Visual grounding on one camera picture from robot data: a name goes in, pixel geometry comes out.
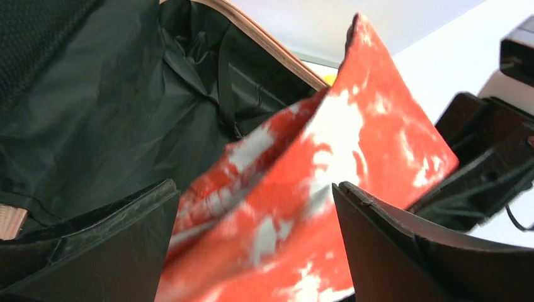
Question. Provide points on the pink hard-shell suitcase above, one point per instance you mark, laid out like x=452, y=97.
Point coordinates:
x=100, y=99

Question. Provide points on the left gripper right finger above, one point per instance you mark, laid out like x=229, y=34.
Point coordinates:
x=394, y=255

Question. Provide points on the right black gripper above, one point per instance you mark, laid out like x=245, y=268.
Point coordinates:
x=490, y=139

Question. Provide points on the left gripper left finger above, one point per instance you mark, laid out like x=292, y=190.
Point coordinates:
x=113, y=253

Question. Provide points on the red white tie-dye cloth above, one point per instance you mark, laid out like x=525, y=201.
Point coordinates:
x=261, y=224

